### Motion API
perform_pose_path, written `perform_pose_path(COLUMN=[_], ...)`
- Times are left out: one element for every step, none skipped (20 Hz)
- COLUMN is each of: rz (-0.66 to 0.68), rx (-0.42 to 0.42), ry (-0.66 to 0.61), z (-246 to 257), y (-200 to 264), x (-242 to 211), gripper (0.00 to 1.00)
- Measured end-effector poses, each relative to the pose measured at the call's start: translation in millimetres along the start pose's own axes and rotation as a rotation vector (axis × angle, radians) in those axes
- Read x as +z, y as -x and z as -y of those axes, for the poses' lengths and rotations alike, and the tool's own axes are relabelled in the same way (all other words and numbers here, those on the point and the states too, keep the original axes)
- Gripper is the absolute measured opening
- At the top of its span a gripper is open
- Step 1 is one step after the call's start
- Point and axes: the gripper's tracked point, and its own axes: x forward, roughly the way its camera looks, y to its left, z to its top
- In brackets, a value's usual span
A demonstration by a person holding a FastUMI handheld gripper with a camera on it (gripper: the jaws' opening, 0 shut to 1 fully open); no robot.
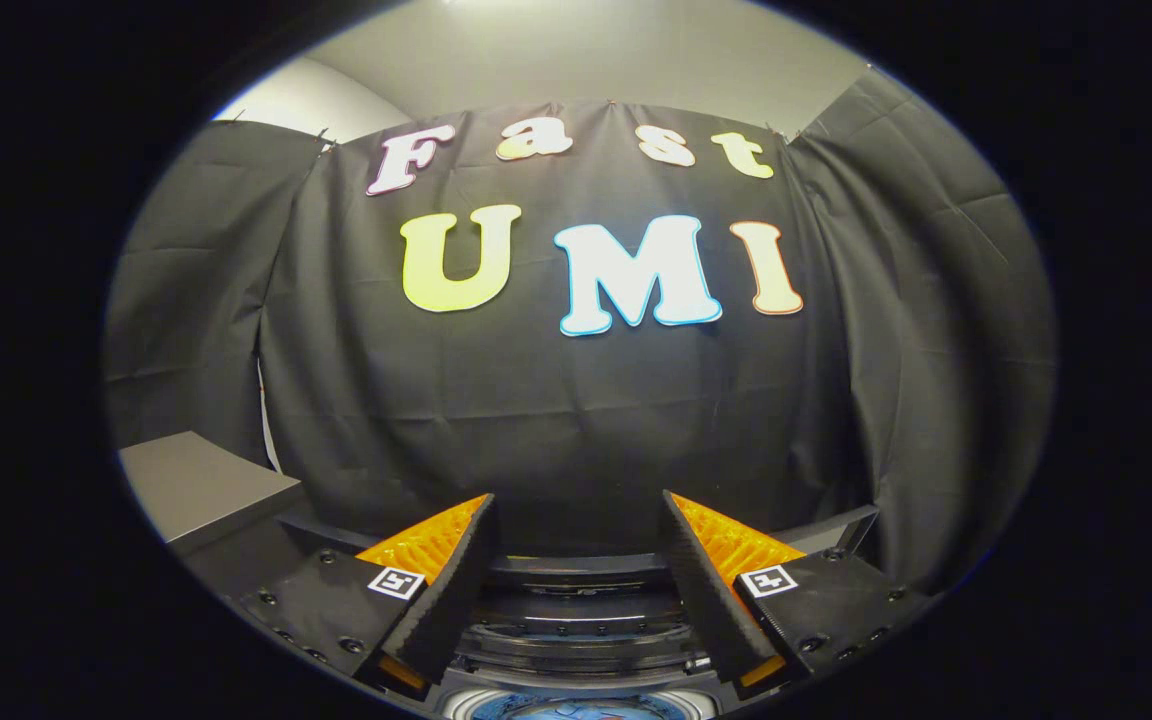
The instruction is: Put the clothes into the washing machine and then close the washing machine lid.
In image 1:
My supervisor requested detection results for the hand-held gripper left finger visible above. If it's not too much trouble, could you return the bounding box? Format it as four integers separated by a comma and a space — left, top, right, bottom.
241, 492, 499, 698

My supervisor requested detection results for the light blue polo shirt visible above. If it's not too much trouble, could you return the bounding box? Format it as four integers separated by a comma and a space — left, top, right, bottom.
508, 697, 689, 720

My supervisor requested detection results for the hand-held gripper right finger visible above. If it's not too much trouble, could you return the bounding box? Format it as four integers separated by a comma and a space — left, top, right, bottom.
659, 489, 938, 693

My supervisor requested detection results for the black backdrop cloth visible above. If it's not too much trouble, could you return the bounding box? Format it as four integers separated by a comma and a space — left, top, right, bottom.
103, 67, 1058, 601

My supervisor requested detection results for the beige cabinet with dark top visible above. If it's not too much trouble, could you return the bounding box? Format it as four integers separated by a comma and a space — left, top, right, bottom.
118, 431, 305, 557

